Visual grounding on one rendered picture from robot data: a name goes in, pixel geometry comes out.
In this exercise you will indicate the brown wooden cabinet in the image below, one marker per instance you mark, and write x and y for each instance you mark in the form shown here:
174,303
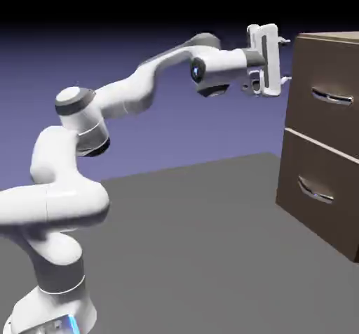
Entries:
322,143

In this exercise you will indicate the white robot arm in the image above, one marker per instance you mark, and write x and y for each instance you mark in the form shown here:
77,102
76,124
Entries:
73,205

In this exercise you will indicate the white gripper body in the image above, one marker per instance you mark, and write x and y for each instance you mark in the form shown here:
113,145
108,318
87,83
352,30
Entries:
271,59

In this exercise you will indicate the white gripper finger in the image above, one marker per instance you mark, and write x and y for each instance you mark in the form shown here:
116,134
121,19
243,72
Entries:
284,41
285,79

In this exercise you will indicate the brown drawer front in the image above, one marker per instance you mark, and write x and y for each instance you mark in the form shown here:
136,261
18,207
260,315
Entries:
314,199
322,109

